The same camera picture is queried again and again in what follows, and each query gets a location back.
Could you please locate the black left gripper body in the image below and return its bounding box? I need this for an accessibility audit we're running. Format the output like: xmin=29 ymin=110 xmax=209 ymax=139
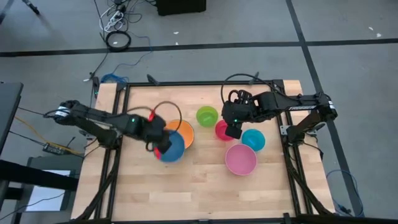
xmin=143 ymin=115 xmax=168 ymax=144

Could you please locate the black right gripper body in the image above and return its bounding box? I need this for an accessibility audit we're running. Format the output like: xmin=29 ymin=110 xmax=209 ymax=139
xmin=221 ymin=89 xmax=254 ymax=126

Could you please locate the blue plastic bowl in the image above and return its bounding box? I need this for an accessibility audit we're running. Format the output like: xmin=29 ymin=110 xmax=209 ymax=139
xmin=157 ymin=130 xmax=186 ymax=164

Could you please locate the magenta plastic bowl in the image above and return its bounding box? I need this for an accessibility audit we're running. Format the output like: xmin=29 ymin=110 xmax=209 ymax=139
xmin=215 ymin=119 xmax=236 ymax=142

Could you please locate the teal plastic bowl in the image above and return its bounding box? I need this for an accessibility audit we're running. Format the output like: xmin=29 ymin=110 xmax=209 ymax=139
xmin=241 ymin=128 xmax=266 ymax=152

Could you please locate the orange plastic bowl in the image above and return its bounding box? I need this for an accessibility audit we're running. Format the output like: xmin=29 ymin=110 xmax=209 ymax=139
xmin=164 ymin=119 xmax=195 ymax=149

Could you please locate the green plastic bowl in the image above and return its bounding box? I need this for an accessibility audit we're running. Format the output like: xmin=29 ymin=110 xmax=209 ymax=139
xmin=195 ymin=105 xmax=219 ymax=128

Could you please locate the pink plastic bowl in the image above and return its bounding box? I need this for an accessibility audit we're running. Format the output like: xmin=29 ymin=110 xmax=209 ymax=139
xmin=224 ymin=143 xmax=258 ymax=177

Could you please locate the small black electronic device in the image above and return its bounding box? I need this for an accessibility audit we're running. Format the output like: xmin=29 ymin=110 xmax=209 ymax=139
xmin=42 ymin=142 xmax=68 ymax=156

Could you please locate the black box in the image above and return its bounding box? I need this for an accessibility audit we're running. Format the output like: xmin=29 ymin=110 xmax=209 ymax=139
xmin=155 ymin=0 xmax=207 ymax=17

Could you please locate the black side desk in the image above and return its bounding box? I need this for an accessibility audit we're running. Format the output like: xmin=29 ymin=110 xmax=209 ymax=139
xmin=0 ymin=159 xmax=80 ymax=224

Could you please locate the dark monitor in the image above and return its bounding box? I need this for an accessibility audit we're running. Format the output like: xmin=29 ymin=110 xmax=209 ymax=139
xmin=0 ymin=81 xmax=24 ymax=155

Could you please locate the black tripod leg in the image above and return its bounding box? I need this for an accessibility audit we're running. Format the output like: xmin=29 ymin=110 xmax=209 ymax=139
xmin=21 ymin=0 xmax=41 ymax=16

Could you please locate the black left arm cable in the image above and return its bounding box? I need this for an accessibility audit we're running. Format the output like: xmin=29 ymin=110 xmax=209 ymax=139
xmin=126 ymin=100 xmax=183 ymax=133

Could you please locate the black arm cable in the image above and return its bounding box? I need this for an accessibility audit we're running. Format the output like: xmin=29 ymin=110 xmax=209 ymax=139
xmin=126 ymin=100 xmax=183 ymax=133
xmin=220 ymin=73 xmax=289 ymax=105

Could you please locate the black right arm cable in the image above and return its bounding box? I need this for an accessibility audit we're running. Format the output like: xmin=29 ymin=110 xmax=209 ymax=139
xmin=220 ymin=73 xmax=289 ymax=105

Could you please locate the black metal table frame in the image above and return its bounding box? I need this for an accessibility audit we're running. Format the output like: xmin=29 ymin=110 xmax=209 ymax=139
xmin=73 ymin=79 xmax=336 ymax=224

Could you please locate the bundled blue cable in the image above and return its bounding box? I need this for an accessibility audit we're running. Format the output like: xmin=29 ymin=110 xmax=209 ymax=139
xmin=101 ymin=30 xmax=154 ymax=84

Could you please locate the coiled black cable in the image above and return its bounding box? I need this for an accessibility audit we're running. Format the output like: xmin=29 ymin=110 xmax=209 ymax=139
xmin=104 ymin=30 xmax=132 ymax=52

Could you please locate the yellow cable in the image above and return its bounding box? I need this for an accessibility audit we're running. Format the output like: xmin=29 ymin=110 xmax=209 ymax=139
xmin=14 ymin=115 xmax=83 ymax=156

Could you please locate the white power strip with cables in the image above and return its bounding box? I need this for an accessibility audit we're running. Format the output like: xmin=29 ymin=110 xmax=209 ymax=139
xmin=98 ymin=0 xmax=147 ymax=34

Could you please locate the looped blue floor cable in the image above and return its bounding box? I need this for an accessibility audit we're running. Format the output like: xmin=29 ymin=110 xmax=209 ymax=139
xmin=325 ymin=169 xmax=365 ymax=218

